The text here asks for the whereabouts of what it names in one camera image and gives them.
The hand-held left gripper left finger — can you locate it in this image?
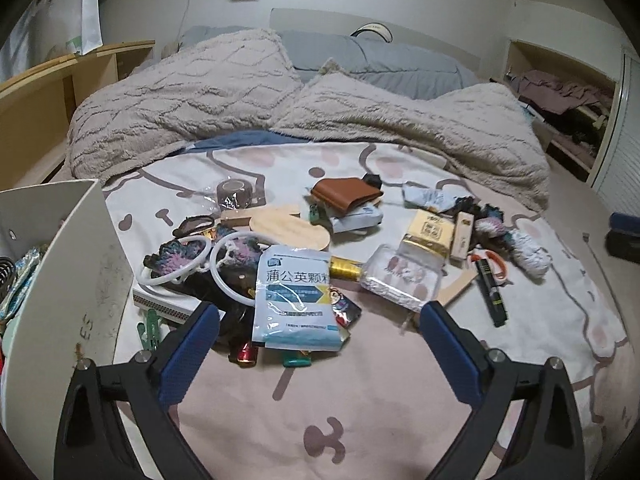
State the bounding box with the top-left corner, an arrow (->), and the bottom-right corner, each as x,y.
55,301 -> 221,480

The crumpled white blue packet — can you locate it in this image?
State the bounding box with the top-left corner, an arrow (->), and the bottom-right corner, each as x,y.
402,180 -> 469,214

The printed bed sheet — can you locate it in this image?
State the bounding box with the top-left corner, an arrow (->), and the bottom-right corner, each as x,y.
100,142 -> 636,480

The white paper bag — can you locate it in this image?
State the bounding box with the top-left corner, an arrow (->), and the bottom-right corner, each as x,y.
0,0 -> 103,69

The dark crochet yarn piece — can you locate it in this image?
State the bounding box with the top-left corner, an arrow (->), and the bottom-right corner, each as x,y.
452,195 -> 521,252

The wooden board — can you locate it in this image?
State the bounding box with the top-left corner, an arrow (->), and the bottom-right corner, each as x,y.
400,270 -> 474,332

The red foil candy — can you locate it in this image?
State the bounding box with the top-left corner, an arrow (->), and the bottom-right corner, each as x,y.
229,342 -> 261,365

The clear plastic nail box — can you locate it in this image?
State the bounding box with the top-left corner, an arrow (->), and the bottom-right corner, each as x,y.
360,244 -> 446,314

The gold yellow box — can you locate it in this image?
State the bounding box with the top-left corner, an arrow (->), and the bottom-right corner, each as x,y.
402,210 -> 456,262

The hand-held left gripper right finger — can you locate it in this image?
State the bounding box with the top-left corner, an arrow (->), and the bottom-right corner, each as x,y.
420,301 -> 586,480

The green clothes peg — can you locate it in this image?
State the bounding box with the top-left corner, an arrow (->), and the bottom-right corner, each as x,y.
137,310 -> 167,352

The colourful snack packet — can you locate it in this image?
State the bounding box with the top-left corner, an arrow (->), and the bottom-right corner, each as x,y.
327,285 -> 362,329

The white louvered door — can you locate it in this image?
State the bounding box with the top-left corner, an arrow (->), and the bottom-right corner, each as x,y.
587,45 -> 640,217

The white medicine sachet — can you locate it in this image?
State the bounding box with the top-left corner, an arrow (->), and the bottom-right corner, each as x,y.
252,245 -> 347,352

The blue cloth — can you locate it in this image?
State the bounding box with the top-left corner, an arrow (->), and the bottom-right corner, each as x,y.
192,130 -> 297,154

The flat white box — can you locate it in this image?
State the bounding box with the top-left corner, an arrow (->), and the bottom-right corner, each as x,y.
132,282 -> 197,327

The beige fuzzy blanket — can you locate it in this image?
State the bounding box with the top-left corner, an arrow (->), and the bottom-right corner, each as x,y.
67,27 -> 551,211

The white storage box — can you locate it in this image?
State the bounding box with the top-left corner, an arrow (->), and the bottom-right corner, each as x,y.
0,179 -> 126,480

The wooden shelf unit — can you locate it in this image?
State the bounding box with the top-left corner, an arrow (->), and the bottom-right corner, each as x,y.
0,40 -> 156,191

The white plastic hoop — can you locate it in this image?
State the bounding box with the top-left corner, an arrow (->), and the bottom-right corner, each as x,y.
209,232 -> 267,307
140,234 -> 214,289

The grey quilt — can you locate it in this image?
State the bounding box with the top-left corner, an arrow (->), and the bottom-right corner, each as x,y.
177,25 -> 481,101

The small blue white packet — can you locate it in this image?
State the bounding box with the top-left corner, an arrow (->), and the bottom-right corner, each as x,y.
327,204 -> 385,234

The green white foil packet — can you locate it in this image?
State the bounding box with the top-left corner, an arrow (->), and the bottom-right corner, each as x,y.
0,245 -> 49,322

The beige headboard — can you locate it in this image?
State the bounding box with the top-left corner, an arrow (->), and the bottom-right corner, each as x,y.
270,7 -> 488,83

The black tube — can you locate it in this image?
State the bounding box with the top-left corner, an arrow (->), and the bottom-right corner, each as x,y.
475,257 -> 509,329

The round wooden lid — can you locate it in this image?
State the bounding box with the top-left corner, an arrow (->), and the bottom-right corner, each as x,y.
247,203 -> 331,252

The black fabric item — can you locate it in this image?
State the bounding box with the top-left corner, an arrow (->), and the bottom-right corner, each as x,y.
192,280 -> 261,348

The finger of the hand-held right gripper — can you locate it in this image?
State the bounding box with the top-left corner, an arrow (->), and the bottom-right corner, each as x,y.
609,212 -> 640,233
605,232 -> 640,261

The brown leather pouch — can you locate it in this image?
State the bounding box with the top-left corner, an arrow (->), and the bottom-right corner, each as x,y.
311,177 -> 385,212

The pile of clothes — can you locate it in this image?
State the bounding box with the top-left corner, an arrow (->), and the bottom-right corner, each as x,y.
512,70 -> 614,117

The gold foil stick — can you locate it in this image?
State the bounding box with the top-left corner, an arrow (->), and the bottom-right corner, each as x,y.
327,255 -> 369,282

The purple black crochet piece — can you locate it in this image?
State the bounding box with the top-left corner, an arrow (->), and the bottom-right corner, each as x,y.
142,237 -> 211,282

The dark hair clip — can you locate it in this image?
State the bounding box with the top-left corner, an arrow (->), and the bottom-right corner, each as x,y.
172,215 -> 221,239

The dark tape roll in plastic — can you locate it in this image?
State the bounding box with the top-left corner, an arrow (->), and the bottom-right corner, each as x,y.
216,178 -> 257,211

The white yarn bundle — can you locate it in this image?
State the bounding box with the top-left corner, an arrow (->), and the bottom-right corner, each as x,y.
510,230 -> 554,282

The wardrobe alcove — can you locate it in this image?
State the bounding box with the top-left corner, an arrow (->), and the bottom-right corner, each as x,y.
505,40 -> 619,186

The orange white carabiner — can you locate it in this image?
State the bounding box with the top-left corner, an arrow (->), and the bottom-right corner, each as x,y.
467,252 -> 509,284

